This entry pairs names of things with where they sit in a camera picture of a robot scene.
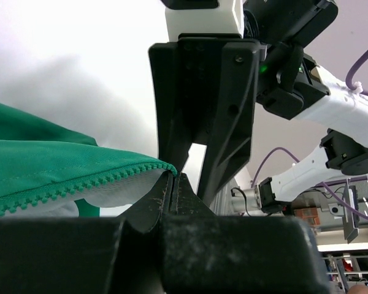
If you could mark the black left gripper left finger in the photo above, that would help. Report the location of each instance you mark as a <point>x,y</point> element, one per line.
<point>88,254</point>

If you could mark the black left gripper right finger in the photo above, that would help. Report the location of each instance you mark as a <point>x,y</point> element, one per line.
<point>206,253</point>

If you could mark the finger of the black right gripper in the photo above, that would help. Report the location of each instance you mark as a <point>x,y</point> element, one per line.
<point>229,145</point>

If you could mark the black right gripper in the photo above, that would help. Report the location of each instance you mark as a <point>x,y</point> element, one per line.
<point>186,76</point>

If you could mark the green zip-up jacket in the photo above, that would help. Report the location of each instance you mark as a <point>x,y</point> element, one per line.
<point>47,170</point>

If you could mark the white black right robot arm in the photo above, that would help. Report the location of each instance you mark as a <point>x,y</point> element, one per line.
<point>292,86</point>

